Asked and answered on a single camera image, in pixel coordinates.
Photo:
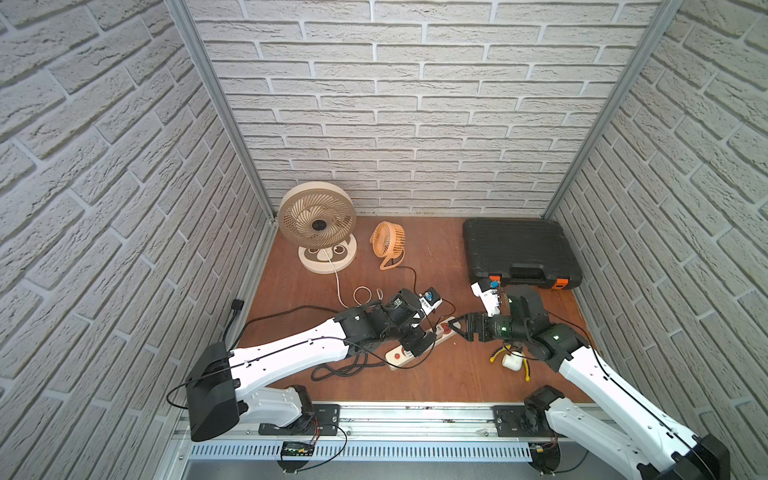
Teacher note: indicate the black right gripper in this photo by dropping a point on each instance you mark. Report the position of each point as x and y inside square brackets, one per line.
[481, 319]

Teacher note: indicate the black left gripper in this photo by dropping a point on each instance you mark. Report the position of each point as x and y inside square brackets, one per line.
[417, 339]

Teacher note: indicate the beige red power strip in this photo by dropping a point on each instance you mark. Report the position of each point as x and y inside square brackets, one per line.
[405, 353]

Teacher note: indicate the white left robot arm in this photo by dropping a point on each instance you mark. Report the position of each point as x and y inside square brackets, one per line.
[225, 385]

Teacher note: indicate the white pipe elbow fitting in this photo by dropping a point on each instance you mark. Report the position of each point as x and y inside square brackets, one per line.
[513, 362]

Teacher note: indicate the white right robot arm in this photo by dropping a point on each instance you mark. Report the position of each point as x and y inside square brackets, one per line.
[644, 442]

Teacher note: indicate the small orange desk fan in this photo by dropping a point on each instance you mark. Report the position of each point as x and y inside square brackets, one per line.
[388, 243]

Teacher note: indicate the beige raccoon desk fan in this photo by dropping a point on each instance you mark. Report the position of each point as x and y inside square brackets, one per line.
[319, 218]

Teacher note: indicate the black plastic tool case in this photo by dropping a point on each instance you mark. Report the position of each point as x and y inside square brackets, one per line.
[531, 252]

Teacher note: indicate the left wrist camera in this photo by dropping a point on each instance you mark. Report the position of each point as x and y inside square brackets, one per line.
[430, 300]

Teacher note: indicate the yellow handled pliers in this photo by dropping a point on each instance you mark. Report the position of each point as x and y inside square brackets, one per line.
[498, 355]

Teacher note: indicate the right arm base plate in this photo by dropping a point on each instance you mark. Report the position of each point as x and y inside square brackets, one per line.
[520, 421]

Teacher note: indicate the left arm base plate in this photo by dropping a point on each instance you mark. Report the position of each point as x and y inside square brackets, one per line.
[322, 421]

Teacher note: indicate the aluminium front rail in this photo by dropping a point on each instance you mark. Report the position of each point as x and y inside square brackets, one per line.
[371, 431]

